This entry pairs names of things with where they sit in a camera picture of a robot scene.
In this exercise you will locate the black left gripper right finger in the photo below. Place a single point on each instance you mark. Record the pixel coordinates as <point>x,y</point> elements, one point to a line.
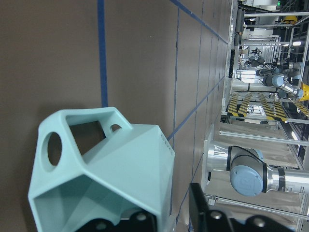
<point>204,219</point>

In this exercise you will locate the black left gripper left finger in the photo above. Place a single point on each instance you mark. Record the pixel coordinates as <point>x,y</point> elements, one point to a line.
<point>139,221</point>

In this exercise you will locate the mint green faceted cup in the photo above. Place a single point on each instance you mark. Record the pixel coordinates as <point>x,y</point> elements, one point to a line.
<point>131,168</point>

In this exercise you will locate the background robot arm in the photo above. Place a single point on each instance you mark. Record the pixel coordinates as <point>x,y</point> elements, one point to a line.
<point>284,80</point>

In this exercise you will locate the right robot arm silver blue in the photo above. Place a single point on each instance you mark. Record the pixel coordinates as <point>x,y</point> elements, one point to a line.
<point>248,173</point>

